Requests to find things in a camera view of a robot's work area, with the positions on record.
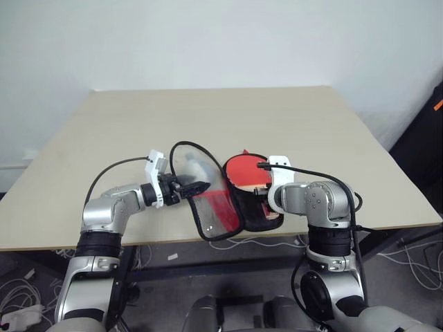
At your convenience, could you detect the red table tennis paddle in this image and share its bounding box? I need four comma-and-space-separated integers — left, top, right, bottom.
224, 149, 280, 221

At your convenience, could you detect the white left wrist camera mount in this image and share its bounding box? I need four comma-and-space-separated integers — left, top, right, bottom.
143, 149, 168, 210

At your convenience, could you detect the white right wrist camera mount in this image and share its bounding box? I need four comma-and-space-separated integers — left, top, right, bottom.
266, 155, 297, 212

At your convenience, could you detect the black metal table frame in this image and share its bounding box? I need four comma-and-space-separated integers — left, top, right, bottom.
117, 221, 443, 277

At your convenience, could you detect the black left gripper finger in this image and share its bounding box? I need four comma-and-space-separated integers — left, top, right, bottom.
180, 185, 211, 199
177, 175, 211, 190

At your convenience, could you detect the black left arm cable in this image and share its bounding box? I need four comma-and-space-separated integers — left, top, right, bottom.
85, 157, 153, 208

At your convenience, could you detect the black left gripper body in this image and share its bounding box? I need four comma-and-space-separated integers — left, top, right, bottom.
160, 173, 185, 206

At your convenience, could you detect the black bag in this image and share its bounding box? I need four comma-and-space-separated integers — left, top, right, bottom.
389, 82, 443, 212

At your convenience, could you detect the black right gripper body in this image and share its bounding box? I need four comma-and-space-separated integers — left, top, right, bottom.
253, 184, 272, 205

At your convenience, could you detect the white power strip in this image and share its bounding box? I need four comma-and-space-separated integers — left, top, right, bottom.
0, 304, 45, 329

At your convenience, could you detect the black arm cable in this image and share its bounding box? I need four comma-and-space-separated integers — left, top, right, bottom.
85, 157, 153, 208
256, 160, 370, 308

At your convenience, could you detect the red black paddle case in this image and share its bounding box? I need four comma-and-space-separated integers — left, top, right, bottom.
169, 140, 283, 242

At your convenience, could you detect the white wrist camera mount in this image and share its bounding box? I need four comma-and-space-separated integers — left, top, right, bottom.
266, 155, 297, 212
143, 149, 168, 210

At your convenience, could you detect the grey rounded robot leg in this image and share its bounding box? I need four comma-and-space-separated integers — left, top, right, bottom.
264, 295, 312, 332
181, 295, 223, 332

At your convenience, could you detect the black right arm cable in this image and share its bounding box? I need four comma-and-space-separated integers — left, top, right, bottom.
256, 160, 370, 308

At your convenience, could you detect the black metal rod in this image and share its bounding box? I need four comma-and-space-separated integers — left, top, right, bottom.
397, 223, 443, 247

